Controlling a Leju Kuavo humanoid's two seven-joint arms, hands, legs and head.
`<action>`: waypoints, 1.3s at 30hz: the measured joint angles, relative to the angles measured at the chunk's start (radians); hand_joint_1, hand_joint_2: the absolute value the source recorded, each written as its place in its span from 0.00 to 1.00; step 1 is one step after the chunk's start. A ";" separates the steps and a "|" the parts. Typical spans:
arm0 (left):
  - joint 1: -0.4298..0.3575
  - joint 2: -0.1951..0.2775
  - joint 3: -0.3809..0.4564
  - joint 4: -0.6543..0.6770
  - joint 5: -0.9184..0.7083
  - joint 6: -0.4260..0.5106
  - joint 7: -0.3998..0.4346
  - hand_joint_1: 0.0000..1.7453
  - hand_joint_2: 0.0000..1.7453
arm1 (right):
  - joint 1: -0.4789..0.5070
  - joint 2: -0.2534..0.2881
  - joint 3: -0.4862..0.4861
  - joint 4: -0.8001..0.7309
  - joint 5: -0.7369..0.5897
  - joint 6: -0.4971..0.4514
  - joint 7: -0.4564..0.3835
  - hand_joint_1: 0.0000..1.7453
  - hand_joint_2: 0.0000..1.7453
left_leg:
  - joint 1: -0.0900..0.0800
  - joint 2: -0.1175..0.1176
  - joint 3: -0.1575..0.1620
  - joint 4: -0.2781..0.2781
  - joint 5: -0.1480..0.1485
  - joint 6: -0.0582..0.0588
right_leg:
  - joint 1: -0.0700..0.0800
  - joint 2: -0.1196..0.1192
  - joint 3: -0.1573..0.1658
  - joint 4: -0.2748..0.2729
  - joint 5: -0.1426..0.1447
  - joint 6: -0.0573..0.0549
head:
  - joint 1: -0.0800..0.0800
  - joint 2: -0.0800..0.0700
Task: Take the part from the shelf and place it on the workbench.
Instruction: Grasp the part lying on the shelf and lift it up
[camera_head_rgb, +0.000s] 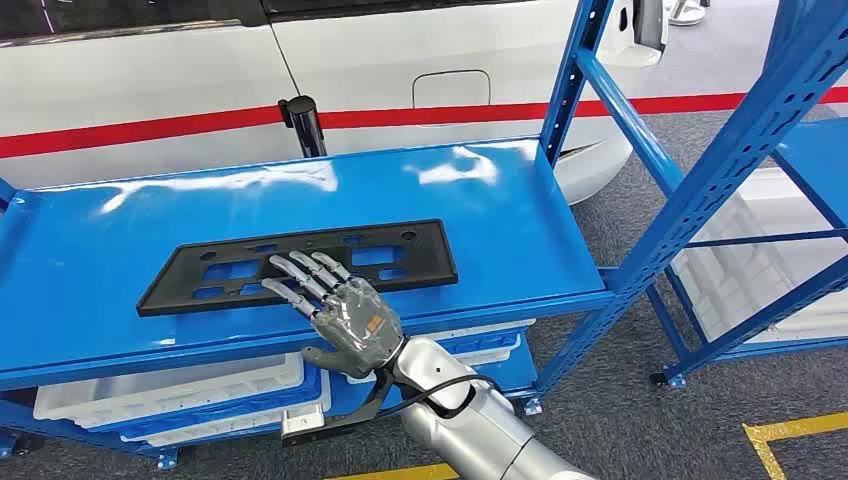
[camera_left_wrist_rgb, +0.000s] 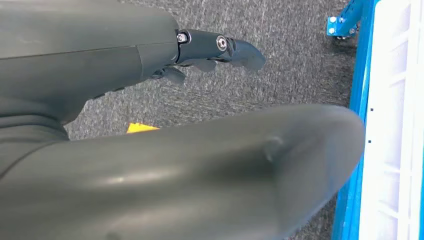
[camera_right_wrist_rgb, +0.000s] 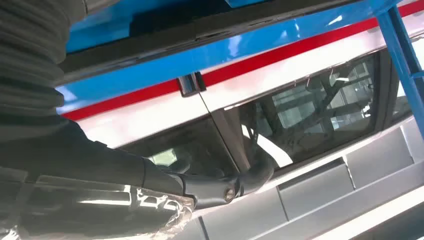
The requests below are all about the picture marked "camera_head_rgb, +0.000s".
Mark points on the blue metal shelf rack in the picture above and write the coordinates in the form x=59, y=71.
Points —
x=815, y=159
x=99, y=265

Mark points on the black plastic plate bracket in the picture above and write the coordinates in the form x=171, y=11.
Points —
x=424, y=258

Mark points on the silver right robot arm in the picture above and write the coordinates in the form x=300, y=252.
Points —
x=477, y=430

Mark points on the white car with red stripe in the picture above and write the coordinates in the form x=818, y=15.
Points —
x=166, y=73

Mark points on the black stanchion post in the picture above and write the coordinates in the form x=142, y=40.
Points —
x=306, y=129

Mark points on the white round base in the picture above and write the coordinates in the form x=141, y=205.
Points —
x=686, y=12

